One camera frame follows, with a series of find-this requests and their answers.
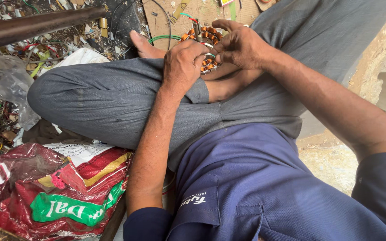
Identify person's right hand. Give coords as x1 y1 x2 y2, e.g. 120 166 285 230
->
211 19 275 71

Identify person's left hand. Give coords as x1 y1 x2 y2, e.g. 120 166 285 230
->
161 39 211 98

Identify copper wound motor stator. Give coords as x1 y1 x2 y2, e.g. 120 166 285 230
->
180 26 226 75

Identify grey metal stator shaft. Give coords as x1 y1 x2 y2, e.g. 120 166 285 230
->
193 22 204 43

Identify person's left foot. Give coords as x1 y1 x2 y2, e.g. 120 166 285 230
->
200 62 264 103

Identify person's foot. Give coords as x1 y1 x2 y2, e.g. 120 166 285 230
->
129 30 167 60
200 62 264 103

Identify brown cardboard sheet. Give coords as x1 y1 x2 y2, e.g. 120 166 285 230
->
142 0 275 51

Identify person's right foot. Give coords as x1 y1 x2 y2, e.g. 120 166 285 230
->
129 30 167 60

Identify person's grey trousers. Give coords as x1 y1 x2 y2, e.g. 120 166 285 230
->
27 0 386 172

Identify white woven sack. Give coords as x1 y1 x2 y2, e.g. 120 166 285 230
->
38 48 110 77

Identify person's blue shirt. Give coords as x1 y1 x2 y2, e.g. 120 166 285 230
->
123 123 386 241

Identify dark metal pipe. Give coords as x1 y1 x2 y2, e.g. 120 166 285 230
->
0 7 107 53

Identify clear plastic bag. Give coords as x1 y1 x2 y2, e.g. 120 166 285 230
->
0 55 42 132

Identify red printed plastic sack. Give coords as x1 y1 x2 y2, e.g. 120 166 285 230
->
0 143 134 241

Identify green wire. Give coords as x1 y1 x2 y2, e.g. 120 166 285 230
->
148 34 183 44

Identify heap of wire scraps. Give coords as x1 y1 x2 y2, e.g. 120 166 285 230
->
0 0 151 164

